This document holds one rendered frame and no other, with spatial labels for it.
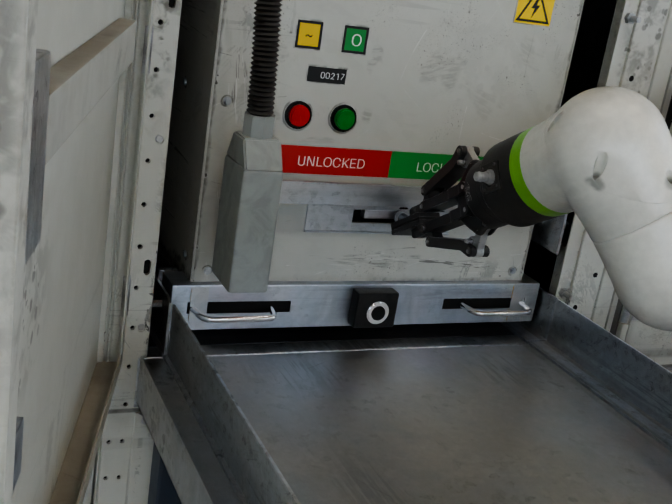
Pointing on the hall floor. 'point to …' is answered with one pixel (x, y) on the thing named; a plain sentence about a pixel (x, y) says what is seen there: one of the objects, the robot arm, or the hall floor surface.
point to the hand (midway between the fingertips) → (415, 224)
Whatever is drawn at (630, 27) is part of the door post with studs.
